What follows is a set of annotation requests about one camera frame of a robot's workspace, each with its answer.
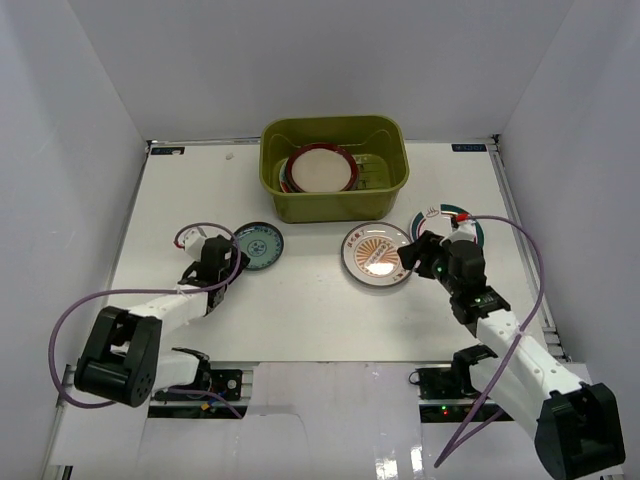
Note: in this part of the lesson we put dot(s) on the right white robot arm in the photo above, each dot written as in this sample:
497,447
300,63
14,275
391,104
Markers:
575,426

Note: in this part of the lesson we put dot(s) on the olive green plastic bin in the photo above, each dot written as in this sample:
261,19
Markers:
377,141

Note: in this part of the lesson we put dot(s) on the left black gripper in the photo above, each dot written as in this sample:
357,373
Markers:
232,265

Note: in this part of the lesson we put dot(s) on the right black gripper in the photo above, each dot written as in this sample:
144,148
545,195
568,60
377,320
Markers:
425,249

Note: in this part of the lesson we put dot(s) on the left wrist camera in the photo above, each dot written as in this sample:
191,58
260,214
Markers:
192,244

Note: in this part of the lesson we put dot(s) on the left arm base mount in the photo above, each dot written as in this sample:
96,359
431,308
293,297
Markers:
221,394

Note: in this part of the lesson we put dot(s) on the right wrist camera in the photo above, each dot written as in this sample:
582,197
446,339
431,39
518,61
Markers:
463,228

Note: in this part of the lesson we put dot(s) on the grey deer snowflake plate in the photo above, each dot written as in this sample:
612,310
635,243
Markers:
356,170

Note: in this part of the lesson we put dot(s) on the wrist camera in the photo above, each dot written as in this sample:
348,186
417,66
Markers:
192,244
463,228

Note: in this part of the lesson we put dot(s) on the teal scalloped plate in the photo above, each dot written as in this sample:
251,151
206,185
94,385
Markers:
282,178

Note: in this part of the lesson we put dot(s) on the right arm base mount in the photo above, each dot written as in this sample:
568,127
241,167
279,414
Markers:
442,398

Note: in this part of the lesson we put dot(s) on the white orange sunburst plate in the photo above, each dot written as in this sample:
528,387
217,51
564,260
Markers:
369,254

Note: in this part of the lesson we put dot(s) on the right table corner label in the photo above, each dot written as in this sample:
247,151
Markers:
468,148

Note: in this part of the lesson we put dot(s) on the beige plate dark red rim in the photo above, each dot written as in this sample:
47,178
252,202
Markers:
320,168

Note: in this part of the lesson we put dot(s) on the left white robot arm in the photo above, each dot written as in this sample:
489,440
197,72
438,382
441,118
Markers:
121,360

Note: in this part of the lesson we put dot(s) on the small blue patterned plate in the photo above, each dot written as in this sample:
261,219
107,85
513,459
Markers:
262,243

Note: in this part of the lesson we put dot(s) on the table corner label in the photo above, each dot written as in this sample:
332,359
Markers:
167,151
468,148

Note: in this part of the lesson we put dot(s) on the white plate green rim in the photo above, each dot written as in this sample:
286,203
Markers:
437,218

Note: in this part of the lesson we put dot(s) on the left table corner label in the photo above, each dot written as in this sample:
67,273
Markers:
167,151

